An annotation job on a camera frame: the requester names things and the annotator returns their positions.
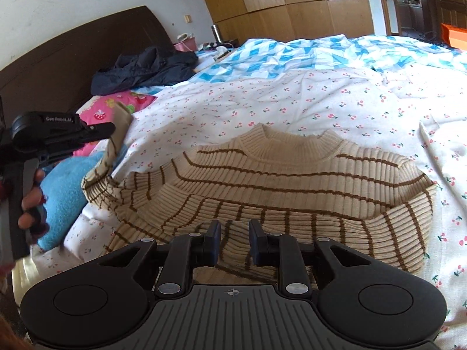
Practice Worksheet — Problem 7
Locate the wooden wardrobe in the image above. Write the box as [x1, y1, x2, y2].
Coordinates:
[193, 0, 377, 45]

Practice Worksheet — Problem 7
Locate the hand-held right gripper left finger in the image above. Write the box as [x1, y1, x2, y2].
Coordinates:
[98, 220, 222, 298]

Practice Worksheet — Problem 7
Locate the person's left hand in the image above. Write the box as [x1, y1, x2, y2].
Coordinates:
[18, 168, 50, 241]

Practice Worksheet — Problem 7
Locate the dark brown headboard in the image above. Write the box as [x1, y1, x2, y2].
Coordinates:
[0, 5, 176, 132]

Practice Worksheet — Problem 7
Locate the blue plush towel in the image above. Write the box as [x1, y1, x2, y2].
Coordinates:
[36, 151, 107, 253]

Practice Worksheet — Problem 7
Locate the dark navy jacket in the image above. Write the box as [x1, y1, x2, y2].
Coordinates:
[90, 47, 200, 96]

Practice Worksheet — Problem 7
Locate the pink printed pillow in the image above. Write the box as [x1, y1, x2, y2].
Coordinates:
[75, 92, 158, 155]

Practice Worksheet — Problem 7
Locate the white cherry-print blanket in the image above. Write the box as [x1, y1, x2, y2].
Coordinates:
[15, 67, 467, 336]

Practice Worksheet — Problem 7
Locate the pink basket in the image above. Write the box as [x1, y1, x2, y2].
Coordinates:
[173, 33, 198, 53]

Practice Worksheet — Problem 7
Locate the blue white checked quilt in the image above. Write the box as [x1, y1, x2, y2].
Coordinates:
[190, 34, 467, 85]

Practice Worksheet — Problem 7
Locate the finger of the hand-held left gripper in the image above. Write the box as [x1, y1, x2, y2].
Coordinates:
[85, 122, 117, 141]

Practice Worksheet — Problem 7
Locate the orange box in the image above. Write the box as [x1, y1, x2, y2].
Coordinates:
[440, 23, 467, 52]

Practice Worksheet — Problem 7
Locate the beige brown-striped knit sweater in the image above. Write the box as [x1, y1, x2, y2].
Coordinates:
[81, 102, 438, 277]

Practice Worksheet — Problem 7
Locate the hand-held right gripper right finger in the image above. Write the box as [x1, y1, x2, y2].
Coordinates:
[248, 218, 370, 298]

